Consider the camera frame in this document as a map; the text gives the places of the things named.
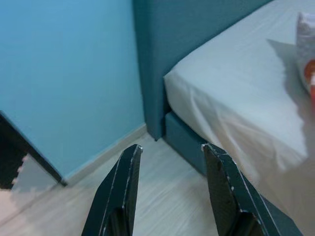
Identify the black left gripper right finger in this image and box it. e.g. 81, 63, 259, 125
201, 143, 304, 236

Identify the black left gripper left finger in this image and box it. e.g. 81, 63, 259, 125
81, 144, 144, 236

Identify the pink patterned pillow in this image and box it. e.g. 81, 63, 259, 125
294, 11, 315, 106

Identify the mattress with white sheet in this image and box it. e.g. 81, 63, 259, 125
163, 0, 315, 236

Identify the black foam puzzle mat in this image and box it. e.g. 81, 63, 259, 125
0, 110, 67, 190

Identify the teal upholstered headboard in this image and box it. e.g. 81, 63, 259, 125
132, 0, 274, 142

